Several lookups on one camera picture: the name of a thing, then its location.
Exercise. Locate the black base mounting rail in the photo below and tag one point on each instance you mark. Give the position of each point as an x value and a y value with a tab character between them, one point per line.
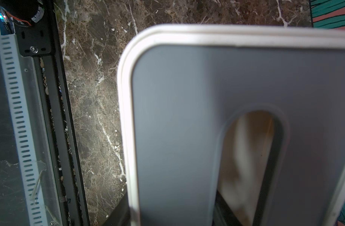
41	43

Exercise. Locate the small circuit board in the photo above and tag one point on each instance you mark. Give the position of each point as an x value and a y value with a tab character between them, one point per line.
5	25

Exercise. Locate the grey lid tissue box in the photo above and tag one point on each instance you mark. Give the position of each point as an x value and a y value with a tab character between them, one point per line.
181	87

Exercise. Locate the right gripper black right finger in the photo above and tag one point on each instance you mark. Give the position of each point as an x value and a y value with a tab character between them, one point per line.
222	214

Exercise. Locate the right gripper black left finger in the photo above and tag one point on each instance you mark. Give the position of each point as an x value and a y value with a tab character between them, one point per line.
120	215

